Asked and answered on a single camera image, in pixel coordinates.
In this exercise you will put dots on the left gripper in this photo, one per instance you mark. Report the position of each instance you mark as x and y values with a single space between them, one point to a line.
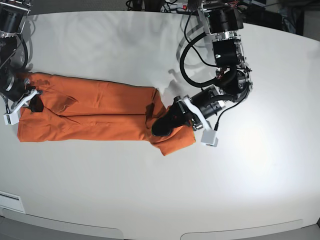
178 115

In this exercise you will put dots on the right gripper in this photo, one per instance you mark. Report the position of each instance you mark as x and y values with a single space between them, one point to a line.
14 86

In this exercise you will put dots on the orange T-shirt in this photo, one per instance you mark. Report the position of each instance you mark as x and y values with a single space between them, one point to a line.
87 109

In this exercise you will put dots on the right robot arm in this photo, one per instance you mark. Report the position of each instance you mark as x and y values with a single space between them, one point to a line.
13 15

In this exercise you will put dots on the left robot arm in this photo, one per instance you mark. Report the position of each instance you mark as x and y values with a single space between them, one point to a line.
232 83

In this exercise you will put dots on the white label plate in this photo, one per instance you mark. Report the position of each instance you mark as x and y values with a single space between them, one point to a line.
11 202

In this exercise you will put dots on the white power strip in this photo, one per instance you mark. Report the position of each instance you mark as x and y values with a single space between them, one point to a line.
184 8

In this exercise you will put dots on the black equipment box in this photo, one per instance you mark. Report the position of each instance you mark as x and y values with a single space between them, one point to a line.
265 18

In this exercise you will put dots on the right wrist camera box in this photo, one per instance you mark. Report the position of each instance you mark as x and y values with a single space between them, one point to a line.
11 117

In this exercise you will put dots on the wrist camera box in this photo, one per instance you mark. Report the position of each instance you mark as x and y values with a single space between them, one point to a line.
11 117
209 138

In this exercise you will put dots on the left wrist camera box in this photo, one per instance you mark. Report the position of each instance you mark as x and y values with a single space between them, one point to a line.
209 138

